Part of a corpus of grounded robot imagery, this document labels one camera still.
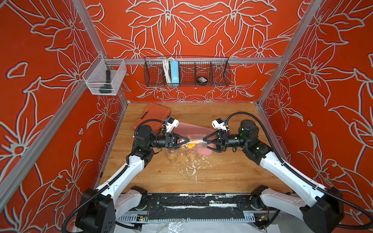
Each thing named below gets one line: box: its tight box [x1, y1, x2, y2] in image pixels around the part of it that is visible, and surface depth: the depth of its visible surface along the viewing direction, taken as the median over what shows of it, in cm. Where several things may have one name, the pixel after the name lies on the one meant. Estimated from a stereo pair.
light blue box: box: [169, 60, 180, 84], surface depth 91 cm
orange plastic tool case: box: [133, 102, 171, 134], surface depth 109 cm
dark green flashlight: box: [99, 69, 113, 94], surface depth 81 cm
